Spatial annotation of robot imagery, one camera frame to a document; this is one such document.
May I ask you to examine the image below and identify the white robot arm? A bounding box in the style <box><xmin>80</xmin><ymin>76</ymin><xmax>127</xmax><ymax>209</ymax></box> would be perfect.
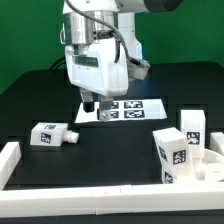
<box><xmin>60</xmin><ymin>0</ymin><xmax>183</xmax><ymax>121</ymax></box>

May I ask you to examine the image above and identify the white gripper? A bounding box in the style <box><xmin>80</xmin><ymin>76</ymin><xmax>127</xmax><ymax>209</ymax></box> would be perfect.
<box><xmin>65</xmin><ymin>41</ymin><xmax>128</xmax><ymax>121</ymax></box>

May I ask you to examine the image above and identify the white left barrier wall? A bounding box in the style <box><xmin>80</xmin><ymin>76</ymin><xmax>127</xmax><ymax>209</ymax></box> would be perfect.
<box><xmin>0</xmin><ymin>142</ymin><xmax>21</xmax><ymax>191</ymax></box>

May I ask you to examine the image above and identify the white barrier wall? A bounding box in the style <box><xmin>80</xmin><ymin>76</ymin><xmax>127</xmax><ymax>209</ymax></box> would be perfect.
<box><xmin>0</xmin><ymin>142</ymin><xmax>21</xmax><ymax>191</ymax></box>
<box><xmin>210</xmin><ymin>132</ymin><xmax>224</xmax><ymax>156</ymax></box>
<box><xmin>0</xmin><ymin>182</ymin><xmax>224</xmax><ymax>218</ymax></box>

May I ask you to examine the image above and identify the white right barrier wall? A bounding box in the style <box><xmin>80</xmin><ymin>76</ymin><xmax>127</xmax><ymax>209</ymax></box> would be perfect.
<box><xmin>210</xmin><ymin>132</ymin><xmax>224</xmax><ymax>156</ymax></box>

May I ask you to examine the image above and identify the white round stool seat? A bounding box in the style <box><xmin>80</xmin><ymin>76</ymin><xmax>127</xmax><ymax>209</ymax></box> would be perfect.
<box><xmin>162</xmin><ymin>146</ymin><xmax>224</xmax><ymax>185</ymax></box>

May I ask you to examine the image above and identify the white front barrier wall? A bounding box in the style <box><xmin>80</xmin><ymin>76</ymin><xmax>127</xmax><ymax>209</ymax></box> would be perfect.
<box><xmin>0</xmin><ymin>182</ymin><xmax>224</xmax><ymax>218</ymax></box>

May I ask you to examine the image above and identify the grey braided camera cable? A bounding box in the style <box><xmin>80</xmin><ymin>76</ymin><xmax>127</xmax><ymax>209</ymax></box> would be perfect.
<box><xmin>64</xmin><ymin>0</ymin><xmax>151</xmax><ymax>69</ymax></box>

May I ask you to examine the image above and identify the white marker paper sheet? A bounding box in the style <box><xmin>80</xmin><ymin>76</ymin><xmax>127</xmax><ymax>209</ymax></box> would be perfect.
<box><xmin>75</xmin><ymin>99</ymin><xmax>167</xmax><ymax>123</ymax></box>

